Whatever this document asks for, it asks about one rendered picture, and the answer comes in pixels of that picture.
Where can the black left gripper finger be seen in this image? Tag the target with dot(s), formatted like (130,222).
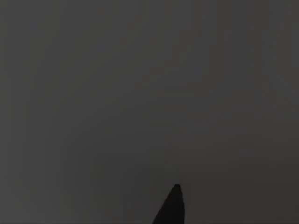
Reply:
(172,210)

